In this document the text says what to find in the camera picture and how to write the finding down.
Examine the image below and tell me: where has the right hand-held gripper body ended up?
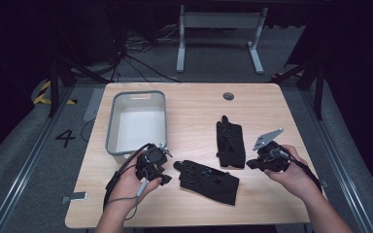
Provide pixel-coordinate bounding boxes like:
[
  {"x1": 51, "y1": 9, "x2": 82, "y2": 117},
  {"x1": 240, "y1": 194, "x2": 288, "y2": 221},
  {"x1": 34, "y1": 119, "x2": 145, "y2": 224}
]
[{"x1": 253, "y1": 127, "x2": 291, "y2": 173}]

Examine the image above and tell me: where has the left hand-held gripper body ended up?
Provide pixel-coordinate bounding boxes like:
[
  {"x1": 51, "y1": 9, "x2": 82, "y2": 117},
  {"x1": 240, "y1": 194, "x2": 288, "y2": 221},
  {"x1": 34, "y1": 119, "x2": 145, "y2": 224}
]
[{"x1": 135, "y1": 143, "x2": 174, "y2": 181}]

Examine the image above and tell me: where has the grey plastic bin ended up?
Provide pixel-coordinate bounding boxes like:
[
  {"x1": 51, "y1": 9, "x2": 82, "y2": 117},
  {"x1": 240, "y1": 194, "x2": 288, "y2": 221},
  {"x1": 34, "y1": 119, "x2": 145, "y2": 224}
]
[{"x1": 105, "y1": 89, "x2": 168, "y2": 165}]

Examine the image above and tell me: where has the person's right hand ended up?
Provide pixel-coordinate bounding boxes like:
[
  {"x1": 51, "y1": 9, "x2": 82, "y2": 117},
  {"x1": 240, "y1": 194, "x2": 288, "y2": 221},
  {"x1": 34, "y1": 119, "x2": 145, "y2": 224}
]
[{"x1": 264, "y1": 144, "x2": 319, "y2": 200}]

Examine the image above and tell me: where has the person's left hand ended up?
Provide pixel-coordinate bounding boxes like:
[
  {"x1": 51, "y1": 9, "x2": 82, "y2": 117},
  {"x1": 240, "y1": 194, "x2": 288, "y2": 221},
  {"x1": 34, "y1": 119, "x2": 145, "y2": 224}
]
[{"x1": 109, "y1": 157, "x2": 163, "y2": 209}]

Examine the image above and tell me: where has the black metal stand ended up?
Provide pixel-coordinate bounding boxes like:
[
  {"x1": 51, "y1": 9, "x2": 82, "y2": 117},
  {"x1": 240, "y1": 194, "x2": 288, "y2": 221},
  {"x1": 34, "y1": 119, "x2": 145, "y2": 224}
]
[
  {"x1": 46, "y1": 55, "x2": 111, "y2": 118},
  {"x1": 271, "y1": 57, "x2": 325, "y2": 121}
]

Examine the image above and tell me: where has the yellow black hazard tape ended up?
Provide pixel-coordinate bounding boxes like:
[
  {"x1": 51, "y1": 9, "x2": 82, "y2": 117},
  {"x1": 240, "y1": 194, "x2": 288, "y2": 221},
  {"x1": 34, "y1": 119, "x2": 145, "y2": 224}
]
[{"x1": 33, "y1": 80, "x2": 79, "y2": 106}]

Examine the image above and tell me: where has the thin grey cable with plug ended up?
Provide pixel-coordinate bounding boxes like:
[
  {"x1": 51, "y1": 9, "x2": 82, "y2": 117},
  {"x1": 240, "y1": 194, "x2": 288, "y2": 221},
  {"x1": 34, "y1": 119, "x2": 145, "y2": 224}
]
[{"x1": 103, "y1": 179, "x2": 151, "y2": 221}]

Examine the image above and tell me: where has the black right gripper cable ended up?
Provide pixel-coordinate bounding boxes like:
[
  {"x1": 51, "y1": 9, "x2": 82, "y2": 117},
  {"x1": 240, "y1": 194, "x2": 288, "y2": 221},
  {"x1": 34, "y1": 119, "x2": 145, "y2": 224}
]
[{"x1": 280, "y1": 149, "x2": 323, "y2": 193}]

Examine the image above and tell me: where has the metal floor rail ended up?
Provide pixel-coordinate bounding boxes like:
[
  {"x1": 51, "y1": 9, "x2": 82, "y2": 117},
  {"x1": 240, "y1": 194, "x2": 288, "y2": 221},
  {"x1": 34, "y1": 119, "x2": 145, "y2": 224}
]
[
  {"x1": 0, "y1": 86, "x2": 76, "y2": 233},
  {"x1": 299, "y1": 86, "x2": 373, "y2": 233}
]

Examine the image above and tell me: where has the thin black floor cable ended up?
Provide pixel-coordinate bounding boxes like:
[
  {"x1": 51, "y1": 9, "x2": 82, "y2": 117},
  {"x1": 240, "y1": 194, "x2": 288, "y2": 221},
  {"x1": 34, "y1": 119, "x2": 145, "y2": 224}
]
[{"x1": 80, "y1": 117, "x2": 97, "y2": 144}]

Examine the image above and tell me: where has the silver table edge bracket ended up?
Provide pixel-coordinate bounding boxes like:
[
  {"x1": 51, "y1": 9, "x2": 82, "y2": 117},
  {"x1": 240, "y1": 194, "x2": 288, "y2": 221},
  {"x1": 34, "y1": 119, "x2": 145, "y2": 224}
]
[{"x1": 60, "y1": 191, "x2": 88, "y2": 205}]

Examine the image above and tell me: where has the tangle of black floor cables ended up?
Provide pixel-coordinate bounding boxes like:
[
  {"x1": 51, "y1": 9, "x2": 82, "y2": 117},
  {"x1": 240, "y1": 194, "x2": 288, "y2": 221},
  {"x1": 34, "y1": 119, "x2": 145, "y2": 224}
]
[{"x1": 109, "y1": 27, "x2": 182, "y2": 83}]

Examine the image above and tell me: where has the white metal desk frame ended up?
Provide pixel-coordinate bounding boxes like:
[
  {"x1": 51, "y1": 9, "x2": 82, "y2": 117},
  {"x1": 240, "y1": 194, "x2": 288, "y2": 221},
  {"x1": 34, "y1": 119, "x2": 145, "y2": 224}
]
[{"x1": 175, "y1": 4, "x2": 269, "y2": 75}]

